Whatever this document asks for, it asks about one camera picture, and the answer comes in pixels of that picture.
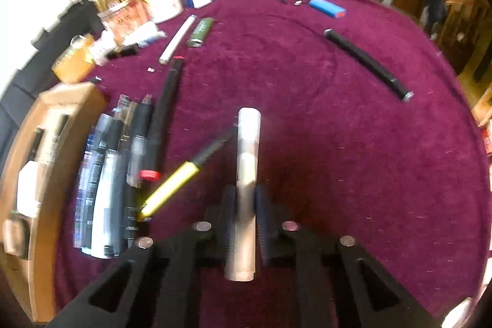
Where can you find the long black rod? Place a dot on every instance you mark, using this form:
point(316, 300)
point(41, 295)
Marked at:
point(369, 63)

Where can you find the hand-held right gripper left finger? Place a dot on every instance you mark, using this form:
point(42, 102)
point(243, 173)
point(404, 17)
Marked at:
point(228, 209)

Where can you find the green lighter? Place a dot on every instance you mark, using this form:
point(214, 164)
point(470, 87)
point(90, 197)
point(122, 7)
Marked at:
point(200, 32)

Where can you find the clear jar orange label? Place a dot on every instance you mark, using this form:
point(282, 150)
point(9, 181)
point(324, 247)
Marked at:
point(125, 18)

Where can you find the dark blue cloth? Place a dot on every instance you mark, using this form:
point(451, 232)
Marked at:
point(436, 11)

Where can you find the shallow cardboard box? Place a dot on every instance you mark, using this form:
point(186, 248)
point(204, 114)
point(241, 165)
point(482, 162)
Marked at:
point(57, 235)

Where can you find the white tube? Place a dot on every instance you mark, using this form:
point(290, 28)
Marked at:
point(148, 33)

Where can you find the black gel pen clear barrel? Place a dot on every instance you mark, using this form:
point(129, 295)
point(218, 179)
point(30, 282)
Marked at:
point(140, 143)

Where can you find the white stylus pen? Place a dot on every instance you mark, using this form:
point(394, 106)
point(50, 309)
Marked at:
point(178, 39)

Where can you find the wooden railing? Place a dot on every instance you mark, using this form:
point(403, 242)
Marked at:
point(469, 32)

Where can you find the yellow packing tape roll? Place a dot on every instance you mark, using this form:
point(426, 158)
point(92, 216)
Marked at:
point(73, 64)

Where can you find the blue cylindrical battery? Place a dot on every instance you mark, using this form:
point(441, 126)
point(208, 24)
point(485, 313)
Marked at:
point(326, 7)

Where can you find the blue patterned pen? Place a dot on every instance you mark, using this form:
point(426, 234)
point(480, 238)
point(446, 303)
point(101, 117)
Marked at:
point(82, 197)

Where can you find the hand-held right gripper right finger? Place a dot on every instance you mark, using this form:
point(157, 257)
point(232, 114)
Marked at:
point(263, 212)

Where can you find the yellow black highlighter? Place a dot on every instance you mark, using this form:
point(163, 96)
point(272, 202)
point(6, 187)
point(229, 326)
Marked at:
point(173, 184)

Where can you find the grey translucent gel pen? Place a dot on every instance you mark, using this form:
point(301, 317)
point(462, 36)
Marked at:
point(122, 107)

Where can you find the black lipstick case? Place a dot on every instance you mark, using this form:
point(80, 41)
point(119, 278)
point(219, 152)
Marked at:
point(123, 51)

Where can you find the black marker red caps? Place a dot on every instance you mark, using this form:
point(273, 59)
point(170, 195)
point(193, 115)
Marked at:
point(165, 109)

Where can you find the white grey marker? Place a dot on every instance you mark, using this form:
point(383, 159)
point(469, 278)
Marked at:
point(246, 143)

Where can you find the black marker green caps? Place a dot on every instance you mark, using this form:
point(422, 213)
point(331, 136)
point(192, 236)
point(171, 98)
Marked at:
point(36, 145)

